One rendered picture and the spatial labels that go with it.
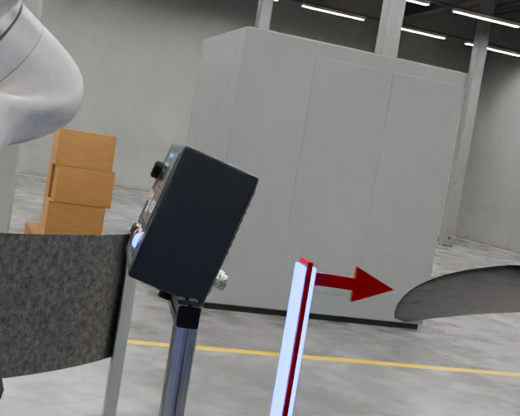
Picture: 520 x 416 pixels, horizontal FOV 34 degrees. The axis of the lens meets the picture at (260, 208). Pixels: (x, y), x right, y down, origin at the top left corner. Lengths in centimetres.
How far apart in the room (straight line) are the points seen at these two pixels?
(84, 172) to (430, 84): 348
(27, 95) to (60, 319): 163
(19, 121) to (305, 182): 607
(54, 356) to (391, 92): 512
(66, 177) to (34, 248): 623
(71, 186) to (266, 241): 250
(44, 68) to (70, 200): 767
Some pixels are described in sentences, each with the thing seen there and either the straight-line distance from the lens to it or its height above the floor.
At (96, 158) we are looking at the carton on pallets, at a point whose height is 98.
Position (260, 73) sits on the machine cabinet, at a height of 190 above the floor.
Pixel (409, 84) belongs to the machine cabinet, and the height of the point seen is 206.
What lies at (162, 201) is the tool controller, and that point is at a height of 118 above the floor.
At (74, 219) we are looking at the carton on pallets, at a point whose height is 36.
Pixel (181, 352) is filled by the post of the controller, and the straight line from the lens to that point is 112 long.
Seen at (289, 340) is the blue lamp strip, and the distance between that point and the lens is 57.
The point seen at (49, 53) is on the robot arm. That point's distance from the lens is 102.
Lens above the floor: 125
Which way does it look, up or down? 3 degrees down
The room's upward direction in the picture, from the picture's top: 9 degrees clockwise
